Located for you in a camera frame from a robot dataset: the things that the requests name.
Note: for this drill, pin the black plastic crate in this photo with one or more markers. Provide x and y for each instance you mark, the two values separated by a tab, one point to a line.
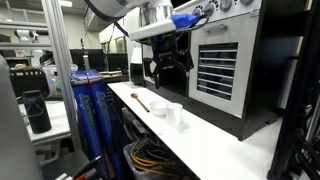
28	81

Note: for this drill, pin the blue cardboard box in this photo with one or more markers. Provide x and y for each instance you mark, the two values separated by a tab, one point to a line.
106	113
85	113

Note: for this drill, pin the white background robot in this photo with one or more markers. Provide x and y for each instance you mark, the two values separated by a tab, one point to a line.
30	35

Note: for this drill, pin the black computer monitor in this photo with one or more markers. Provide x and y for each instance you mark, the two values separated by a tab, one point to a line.
93	58
117	61

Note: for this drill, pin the wooden spoon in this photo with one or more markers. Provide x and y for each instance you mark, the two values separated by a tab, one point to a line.
134	96

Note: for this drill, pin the white toy kitchen unit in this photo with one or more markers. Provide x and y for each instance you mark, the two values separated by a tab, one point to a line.
253	83

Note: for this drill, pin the white side table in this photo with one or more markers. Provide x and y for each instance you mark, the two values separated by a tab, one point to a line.
56	116

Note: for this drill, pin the black bottle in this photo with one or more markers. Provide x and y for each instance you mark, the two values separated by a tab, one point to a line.
36	113

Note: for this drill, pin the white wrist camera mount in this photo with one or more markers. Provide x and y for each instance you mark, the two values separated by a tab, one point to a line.
150	30

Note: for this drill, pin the clear plastic container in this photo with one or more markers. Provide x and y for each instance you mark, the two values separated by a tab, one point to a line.
50	78

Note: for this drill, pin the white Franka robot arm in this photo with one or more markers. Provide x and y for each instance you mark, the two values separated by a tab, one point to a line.
110	8

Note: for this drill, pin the grey aluminium post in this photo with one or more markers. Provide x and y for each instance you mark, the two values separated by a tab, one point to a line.
63	66

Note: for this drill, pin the ceiling light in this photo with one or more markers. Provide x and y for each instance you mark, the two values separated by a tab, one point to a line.
65	3

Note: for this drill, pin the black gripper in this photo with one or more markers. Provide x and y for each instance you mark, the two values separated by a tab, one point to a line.
165	48

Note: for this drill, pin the white plastic cup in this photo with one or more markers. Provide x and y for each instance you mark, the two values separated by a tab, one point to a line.
174	115

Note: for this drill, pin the grey stove knob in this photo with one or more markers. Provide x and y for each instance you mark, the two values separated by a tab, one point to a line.
226	5
197	12
247	2
209	9

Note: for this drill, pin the white vented oven door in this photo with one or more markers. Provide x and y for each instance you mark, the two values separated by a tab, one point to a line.
243	66

